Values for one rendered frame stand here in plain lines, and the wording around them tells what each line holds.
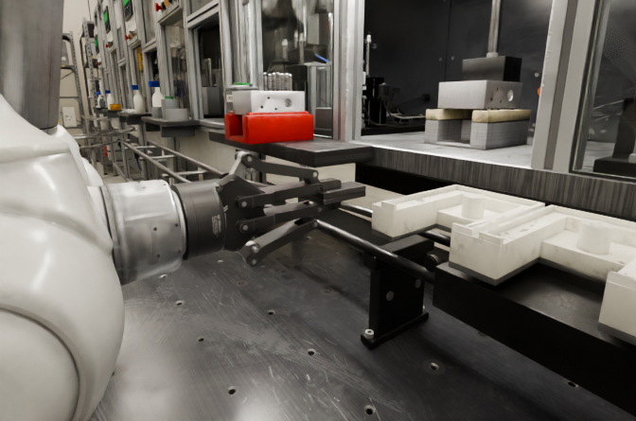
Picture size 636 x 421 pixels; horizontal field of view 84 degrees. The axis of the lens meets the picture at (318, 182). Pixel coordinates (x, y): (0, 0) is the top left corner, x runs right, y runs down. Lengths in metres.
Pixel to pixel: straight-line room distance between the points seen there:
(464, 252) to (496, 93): 0.43
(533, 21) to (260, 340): 0.89
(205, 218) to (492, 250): 0.25
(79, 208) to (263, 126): 0.57
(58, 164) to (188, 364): 0.37
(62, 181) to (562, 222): 0.41
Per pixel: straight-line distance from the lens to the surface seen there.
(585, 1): 0.53
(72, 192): 0.18
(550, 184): 0.53
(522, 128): 0.79
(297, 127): 0.77
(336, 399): 0.45
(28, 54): 0.57
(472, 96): 0.71
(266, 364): 0.49
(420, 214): 0.43
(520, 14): 1.05
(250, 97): 0.73
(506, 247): 0.34
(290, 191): 0.40
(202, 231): 0.34
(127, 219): 0.33
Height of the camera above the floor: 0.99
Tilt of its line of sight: 13 degrees down
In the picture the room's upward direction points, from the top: straight up
